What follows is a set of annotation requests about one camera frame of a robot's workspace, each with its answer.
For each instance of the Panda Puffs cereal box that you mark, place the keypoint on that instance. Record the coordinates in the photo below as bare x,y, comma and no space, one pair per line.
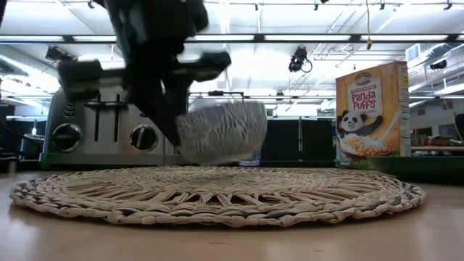
366,98

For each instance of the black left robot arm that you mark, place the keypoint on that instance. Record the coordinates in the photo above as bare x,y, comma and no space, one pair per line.
152,14

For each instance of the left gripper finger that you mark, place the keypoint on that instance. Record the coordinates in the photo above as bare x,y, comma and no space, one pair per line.
182,90
156,108

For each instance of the black table frame rails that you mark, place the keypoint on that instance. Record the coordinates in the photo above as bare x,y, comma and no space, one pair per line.
297,164

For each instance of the black partition panel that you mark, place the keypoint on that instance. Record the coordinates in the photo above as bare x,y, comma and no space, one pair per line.
282,141

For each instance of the clear drinking glass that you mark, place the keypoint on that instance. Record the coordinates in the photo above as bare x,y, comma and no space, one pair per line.
250,161

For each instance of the black ceiling camera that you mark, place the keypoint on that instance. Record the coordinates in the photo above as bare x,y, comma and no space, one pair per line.
299,59
438,64
58,54

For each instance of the blue white patterned bowl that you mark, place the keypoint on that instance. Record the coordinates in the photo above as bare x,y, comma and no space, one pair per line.
224,134

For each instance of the round woven straw placemat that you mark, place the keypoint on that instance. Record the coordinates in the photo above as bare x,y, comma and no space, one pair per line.
217,203

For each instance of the silver four-slot toaster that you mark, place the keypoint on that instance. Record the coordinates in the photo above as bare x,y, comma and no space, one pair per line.
108,145

